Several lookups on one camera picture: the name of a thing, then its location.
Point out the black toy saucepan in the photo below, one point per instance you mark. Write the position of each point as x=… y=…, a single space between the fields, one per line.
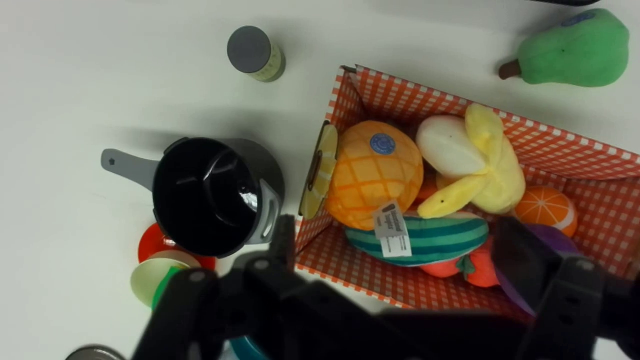
x=211 y=197

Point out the orange pineapple plush toy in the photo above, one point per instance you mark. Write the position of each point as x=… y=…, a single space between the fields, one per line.
x=376 y=165

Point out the striped watermelon plush toy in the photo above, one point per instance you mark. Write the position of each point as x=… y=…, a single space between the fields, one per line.
x=412 y=240

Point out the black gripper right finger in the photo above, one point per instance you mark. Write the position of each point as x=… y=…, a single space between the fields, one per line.
x=581 y=304

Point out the green pear plush toy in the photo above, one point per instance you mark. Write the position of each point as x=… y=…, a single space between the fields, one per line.
x=589 y=48

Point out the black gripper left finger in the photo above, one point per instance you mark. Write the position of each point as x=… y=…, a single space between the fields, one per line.
x=261 y=299

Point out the silver tin can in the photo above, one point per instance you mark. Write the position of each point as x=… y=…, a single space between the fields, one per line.
x=95 y=353

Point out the purple plush toy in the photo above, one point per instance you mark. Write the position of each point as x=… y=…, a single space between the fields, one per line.
x=527 y=257

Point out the yellow banana plush toy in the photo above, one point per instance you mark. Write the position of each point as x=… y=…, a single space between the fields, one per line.
x=475 y=163

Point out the pineapple slice toy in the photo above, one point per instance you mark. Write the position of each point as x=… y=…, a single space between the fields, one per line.
x=321 y=170

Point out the small green tin can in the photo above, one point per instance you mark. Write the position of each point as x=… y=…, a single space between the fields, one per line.
x=253 y=53

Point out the orange slice plush toy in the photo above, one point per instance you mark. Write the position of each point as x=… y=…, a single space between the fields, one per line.
x=551 y=208

